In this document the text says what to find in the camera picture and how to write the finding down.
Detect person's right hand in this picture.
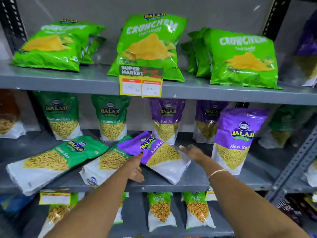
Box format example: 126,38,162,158
178,144,218,174

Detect person's left hand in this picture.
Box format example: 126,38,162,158
121,153,145,184

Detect person's left forearm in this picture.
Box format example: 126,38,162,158
44,166,135,238

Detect person's right forearm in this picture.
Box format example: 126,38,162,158
208,168,312,238

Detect purple sev snack packet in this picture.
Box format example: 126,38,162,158
193,100,229,144
117,130,191,185
148,98,186,145
211,108,269,175

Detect grey metal shelf board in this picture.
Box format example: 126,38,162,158
22,193,236,238
0,59,317,106
0,128,317,195

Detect green sev snack packet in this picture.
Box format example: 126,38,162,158
33,91,84,141
6,135,109,197
79,135,142,189
91,94,131,142
258,105,299,149

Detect thin gold bangle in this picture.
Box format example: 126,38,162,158
208,169,228,179

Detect small yellow price label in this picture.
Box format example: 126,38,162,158
205,187,218,202
39,189,72,206

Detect light green dal packet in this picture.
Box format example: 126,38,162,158
38,192,86,238
113,192,130,225
181,191,216,230
147,192,178,232

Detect yellow shelf price tag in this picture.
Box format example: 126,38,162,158
119,64,164,98

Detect bright green chips packet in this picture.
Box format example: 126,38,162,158
187,28,211,78
203,28,283,90
180,41,198,74
11,24,81,73
107,13,188,82
53,19,106,65

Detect grey slotted rack upright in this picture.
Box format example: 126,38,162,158
264,126,317,204

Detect dark snack packets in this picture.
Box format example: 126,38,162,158
275,193,317,227

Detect white bottomed snack packet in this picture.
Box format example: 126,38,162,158
304,158,317,188

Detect blue snack packet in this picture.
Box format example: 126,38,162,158
0,194,33,214

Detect orange snack packet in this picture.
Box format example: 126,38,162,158
0,90,27,139

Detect dark purple snack packet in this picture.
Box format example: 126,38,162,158
294,11,317,87

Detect black slotted rack upright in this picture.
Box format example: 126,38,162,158
262,0,292,42
0,0,28,55

